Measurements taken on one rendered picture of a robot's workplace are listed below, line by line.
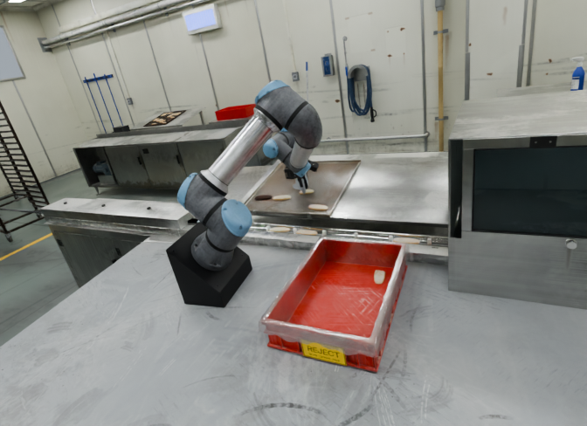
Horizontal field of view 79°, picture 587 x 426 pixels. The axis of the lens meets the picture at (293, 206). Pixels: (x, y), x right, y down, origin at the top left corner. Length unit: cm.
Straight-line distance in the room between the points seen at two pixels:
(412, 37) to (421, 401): 445
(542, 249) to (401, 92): 409
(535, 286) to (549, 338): 15
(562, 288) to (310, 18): 469
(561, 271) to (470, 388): 41
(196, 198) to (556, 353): 106
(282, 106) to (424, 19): 389
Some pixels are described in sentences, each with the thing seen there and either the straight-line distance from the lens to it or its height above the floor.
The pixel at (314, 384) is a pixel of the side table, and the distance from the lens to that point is 99.
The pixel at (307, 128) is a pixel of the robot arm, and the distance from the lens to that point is 119.
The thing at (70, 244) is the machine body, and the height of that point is 66.
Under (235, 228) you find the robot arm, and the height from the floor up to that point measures 110.
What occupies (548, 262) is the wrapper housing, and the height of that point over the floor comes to 96.
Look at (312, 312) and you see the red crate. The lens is 117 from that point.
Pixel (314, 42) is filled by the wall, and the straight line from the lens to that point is 536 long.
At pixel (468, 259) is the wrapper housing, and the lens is 117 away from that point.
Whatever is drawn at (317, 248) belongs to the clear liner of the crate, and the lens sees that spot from 131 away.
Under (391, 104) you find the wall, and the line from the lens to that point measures 511.
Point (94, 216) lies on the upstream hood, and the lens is 241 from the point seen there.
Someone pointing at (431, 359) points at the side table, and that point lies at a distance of 103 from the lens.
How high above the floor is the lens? 157
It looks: 23 degrees down
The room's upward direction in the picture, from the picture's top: 11 degrees counter-clockwise
